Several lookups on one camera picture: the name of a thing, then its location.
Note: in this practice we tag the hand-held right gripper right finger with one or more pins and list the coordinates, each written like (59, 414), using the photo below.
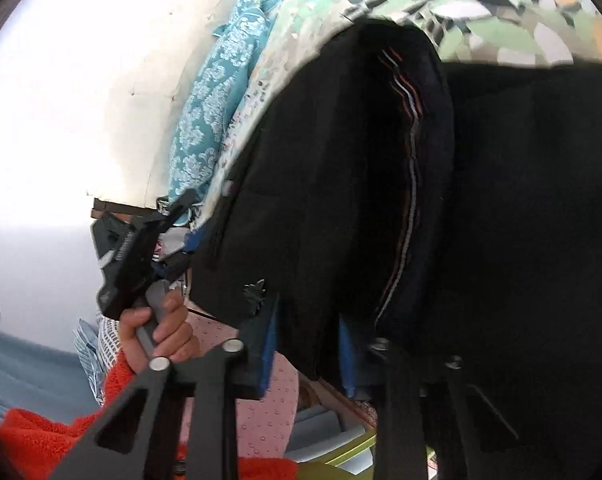
(350, 360)

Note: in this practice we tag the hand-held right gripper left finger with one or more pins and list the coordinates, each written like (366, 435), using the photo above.
(269, 360)

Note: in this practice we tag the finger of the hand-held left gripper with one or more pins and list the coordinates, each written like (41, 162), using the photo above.
(181, 260)
(181, 205)

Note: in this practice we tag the black pants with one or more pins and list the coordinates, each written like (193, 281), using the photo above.
(506, 210)

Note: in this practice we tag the person's left hand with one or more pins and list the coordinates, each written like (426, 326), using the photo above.
(178, 335)

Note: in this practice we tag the person's pink dotted clothing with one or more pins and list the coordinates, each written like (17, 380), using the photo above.
(266, 425)

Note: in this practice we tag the blue floral patterned cloth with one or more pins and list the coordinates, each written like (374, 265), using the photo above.
(206, 125)

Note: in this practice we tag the blue white striped cloth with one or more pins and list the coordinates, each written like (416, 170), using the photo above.
(93, 355)

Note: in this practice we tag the yellow green object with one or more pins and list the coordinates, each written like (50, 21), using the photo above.
(331, 470)

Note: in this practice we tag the light blue cloth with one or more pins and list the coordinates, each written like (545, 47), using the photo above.
(31, 360)

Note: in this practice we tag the leaf print bedsheet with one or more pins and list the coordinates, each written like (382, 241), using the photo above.
(481, 10)

